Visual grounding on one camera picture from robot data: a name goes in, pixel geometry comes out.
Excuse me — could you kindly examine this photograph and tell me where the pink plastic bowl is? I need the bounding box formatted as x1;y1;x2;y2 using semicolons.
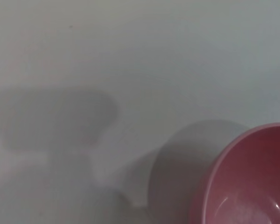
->
189;122;280;224

